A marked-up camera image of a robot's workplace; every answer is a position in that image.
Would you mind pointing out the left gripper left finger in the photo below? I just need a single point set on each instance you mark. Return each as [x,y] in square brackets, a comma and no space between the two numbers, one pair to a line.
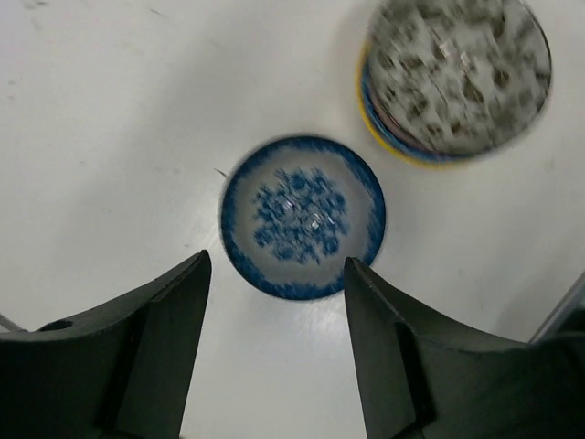
[119,370]

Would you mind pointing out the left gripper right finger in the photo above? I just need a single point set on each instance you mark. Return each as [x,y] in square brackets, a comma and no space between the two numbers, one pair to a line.
[422,374]

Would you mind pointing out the blue floral small bowl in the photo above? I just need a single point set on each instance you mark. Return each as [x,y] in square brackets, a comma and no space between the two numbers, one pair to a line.
[294,209]

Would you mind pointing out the leaf patterned bowl stack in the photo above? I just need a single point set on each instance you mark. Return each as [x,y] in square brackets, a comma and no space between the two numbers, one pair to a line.
[447,81]

